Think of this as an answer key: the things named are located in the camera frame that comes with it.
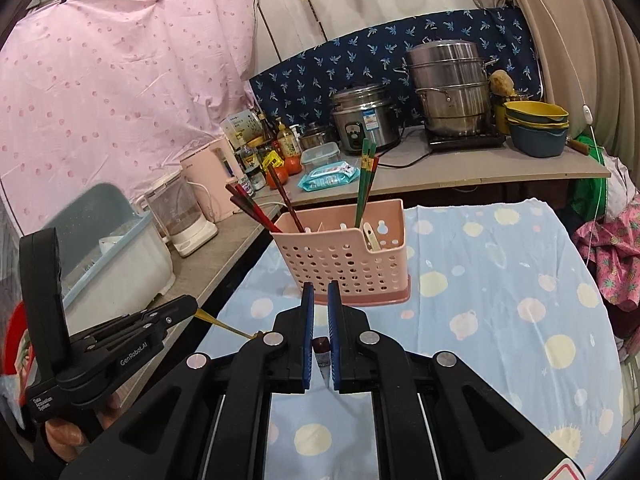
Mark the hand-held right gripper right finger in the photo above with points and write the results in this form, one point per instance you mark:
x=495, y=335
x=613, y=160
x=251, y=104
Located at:
x=335, y=340

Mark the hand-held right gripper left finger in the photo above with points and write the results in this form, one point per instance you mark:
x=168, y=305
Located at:
x=308, y=340

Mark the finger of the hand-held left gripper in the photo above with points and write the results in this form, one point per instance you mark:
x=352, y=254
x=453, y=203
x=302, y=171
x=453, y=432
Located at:
x=135, y=347

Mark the red patterned chopstick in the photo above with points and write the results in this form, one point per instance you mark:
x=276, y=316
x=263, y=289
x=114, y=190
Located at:
x=321, y=350

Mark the pink perforated utensil basket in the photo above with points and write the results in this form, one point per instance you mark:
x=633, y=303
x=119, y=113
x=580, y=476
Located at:
x=340, y=260

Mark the gold flower spoon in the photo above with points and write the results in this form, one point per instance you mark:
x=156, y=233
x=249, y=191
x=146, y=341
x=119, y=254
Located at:
x=225, y=326

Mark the person's left hand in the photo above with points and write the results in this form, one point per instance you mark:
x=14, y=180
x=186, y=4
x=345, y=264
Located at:
x=62, y=435

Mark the red printed bag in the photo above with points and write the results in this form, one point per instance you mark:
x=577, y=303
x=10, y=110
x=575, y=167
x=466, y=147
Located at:
x=17, y=340

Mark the white dish drainer box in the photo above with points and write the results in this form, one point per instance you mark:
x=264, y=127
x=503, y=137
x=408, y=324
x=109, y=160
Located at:
x=125, y=270

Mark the small white utensil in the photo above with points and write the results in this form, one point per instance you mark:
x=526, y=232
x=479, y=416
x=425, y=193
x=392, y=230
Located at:
x=371, y=237

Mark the clear glass electric pot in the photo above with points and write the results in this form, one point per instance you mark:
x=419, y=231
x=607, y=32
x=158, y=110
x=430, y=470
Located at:
x=180, y=210

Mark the blue wet wipes packet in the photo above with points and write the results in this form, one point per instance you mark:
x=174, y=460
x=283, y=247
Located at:
x=327, y=176

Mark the red tomato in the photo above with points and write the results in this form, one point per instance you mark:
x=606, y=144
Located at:
x=293, y=163
x=280, y=175

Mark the blue dotted tablecloth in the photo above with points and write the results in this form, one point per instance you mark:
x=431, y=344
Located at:
x=500, y=260

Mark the pink electric kettle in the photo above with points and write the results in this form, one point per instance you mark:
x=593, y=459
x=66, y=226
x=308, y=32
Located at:
x=210, y=180

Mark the blue lid food container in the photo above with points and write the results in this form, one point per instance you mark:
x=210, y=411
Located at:
x=320, y=152

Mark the yellow label oil bottle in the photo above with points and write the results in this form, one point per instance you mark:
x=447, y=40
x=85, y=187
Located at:
x=287, y=142

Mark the small lidded steel pot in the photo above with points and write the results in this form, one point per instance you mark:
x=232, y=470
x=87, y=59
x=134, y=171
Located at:
x=316, y=135

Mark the steel rice cooker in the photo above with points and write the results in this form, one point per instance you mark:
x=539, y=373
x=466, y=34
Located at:
x=365, y=120

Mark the white carton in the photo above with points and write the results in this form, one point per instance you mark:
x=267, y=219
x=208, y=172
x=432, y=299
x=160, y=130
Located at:
x=240, y=127

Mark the black induction cooker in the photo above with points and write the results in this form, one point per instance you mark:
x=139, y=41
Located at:
x=465, y=142

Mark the pink dotted cloth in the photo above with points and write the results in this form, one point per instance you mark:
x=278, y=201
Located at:
x=125, y=60

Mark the stainless steel steamer pot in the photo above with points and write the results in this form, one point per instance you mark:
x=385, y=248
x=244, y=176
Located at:
x=450, y=90

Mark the navy leaf print cloth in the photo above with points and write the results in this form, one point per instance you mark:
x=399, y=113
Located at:
x=350, y=60

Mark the blue bowl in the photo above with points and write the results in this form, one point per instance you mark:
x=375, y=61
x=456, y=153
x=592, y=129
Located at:
x=537, y=142

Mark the pink pineapple print cloth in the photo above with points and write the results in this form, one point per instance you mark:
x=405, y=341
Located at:
x=615, y=260

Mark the green bag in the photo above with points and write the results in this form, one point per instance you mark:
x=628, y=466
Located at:
x=587, y=185

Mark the yellow bowl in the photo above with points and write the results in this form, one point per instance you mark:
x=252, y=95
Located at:
x=535, y=111

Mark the brown loofah sponge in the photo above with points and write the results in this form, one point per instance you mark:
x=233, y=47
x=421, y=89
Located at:
x=501, y=82

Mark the beige curtain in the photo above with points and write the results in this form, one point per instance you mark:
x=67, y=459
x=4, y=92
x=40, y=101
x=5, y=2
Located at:
x=575, y=35

